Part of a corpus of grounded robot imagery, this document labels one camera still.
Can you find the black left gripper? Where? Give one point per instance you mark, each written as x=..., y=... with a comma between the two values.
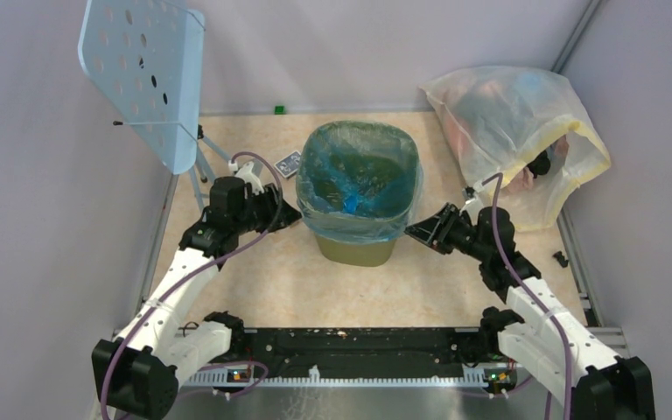
x=281, y=214

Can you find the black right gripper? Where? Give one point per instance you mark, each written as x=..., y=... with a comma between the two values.
x=435, y=231

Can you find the blue plastic trash bag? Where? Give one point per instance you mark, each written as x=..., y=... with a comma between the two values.
x=359, y=179

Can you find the green ribbed trash bin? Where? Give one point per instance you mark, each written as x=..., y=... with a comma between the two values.
x=353, y=243

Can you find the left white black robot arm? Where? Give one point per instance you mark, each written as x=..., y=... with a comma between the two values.
x=141, y=370

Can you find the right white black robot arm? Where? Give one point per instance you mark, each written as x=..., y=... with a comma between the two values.
x=590, y=379

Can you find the small dark card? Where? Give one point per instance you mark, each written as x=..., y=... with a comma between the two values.
x=288, y=166

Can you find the small green block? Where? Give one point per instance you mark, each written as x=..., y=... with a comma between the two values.
x=280, y=109

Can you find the small black clip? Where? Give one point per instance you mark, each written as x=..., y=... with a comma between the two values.
x=561, y=259

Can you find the large translucent yellow bag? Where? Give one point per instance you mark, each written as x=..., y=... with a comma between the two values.
x=525, y=123

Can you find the light blue perforated stand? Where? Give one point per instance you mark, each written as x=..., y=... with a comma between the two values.
x=146, y=58

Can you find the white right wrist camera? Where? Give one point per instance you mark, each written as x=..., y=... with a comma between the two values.
x=473, y=198

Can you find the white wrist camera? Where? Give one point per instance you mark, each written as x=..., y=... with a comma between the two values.
x=250, y=172
x=473, y=198

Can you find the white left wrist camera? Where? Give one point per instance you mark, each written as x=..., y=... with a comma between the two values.
x=250, y=172

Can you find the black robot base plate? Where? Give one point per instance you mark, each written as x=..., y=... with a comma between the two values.
x=371, y=353

